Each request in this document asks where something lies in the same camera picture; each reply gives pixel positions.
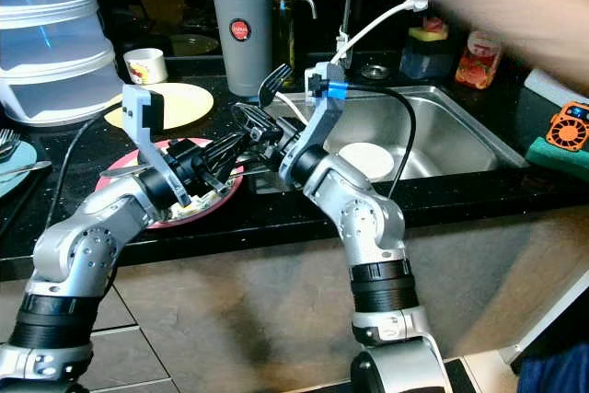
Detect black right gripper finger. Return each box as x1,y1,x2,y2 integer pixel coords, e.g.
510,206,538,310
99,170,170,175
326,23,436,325
235,101,283,128
230,114,276,148

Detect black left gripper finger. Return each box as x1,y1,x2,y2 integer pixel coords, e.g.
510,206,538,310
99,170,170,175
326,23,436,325
210,133,264,168
214,159,265,191

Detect silver metal fork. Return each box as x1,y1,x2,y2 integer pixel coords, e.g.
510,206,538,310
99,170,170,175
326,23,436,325
258,64,295,110

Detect grey water filter jug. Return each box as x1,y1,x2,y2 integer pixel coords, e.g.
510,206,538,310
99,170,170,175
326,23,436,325
210,0,319,98

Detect yellow plate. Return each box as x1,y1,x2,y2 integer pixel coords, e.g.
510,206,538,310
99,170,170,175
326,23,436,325
103,82,215,131

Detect green-capped oil bottle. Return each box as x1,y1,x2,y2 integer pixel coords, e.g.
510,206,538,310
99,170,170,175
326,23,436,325
268,0,295,91

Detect white bowl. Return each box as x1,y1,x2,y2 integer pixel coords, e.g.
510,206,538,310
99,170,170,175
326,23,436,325
336,142,398,183

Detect pink floral plate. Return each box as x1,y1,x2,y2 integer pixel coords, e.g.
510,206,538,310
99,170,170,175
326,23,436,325
94,138,246,229

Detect round metal strainer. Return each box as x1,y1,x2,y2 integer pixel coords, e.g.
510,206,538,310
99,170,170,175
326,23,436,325
361,64,390,80

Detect white printed mug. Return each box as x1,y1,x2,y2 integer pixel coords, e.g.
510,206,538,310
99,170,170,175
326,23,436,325
124,48,169,87

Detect chrome sink faucet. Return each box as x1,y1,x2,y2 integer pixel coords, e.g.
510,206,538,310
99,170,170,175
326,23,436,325
339,0,362,64

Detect dark sponge holder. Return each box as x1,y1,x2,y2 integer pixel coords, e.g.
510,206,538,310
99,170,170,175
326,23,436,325
400,36,455,80

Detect stainless steel sink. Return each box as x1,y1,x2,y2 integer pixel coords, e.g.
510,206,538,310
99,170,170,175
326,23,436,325
262,85,531,194

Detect yellow pink dish sponge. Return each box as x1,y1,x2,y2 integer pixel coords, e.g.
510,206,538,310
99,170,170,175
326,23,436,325
408,17,450,43

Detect teal plate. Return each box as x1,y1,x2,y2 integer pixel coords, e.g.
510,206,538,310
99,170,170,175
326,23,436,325
0,140,39,197

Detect stacked translucent plastic containers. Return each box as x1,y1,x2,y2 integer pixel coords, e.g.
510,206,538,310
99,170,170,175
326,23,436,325
0,0,121,128

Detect silver forks bundle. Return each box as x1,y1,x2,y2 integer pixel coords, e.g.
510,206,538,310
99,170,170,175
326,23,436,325
0,129,22,160

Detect orange soap pump bottle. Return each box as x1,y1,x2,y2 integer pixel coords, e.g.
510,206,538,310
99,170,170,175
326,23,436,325
456,29,506,91

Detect green sponge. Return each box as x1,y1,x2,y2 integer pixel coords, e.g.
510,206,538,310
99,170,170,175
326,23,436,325
526,135,589,183

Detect white cutting board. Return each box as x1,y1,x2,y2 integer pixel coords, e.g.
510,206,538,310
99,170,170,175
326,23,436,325
523,69,589,110

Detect orange mini fan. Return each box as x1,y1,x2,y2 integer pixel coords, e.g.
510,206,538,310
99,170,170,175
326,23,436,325
545,101,589,153

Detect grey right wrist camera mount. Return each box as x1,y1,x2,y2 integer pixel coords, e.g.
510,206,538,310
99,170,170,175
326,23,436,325
281,62,350,175

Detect white hose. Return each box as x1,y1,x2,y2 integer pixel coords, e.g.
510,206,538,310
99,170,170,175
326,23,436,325
276,0,430,127

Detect silver cutlery handle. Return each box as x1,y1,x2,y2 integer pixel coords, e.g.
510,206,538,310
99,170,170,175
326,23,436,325
0,161,52,183

